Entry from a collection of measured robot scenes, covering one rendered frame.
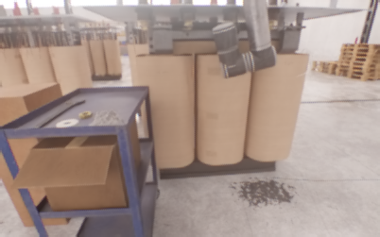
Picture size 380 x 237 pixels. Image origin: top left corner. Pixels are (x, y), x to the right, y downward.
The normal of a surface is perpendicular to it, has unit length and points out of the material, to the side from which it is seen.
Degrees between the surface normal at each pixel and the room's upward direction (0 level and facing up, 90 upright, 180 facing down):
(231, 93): 90
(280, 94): 90
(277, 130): 90
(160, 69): 90
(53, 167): 26
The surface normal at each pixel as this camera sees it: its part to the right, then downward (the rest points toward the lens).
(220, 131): 0.12, 0.37
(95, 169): 0.03, -0.67
